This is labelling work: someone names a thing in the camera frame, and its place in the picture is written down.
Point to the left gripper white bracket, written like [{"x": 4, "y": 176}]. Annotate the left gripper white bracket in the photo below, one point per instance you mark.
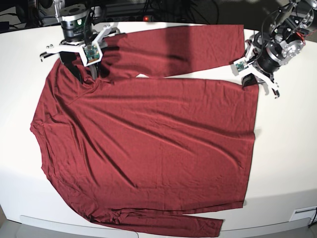
[{"x": 254, "y": 75}]

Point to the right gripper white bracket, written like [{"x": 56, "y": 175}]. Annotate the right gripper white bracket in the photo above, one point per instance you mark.
[{"x": 67, "y": 51}]

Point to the dark red long-sleeve shirt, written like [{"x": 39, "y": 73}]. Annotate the dark red long-sleeve shirt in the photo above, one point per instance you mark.
[{"x": 141, "y": 148}]

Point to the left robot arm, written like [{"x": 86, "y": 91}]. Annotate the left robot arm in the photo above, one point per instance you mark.
[{"x": 268, "y": 50}]

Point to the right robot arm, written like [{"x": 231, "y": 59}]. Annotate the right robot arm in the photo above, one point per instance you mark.
[{"x": 77, "y": 21}]

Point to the black power strip red light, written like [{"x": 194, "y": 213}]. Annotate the black power strip red light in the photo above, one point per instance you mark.
[{"x": 132, "y": 18}]

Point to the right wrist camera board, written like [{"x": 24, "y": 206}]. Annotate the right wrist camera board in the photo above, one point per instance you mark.
[{"x": 92, "y": 54}]

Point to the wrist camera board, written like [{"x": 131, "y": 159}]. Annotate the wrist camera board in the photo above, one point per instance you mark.
[
  {"x": 238, "y": 66},
  {"x": 92, "y": 54}
]

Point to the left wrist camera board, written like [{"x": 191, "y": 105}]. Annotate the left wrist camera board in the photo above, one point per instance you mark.
[{"x": 238, "y": 66}]

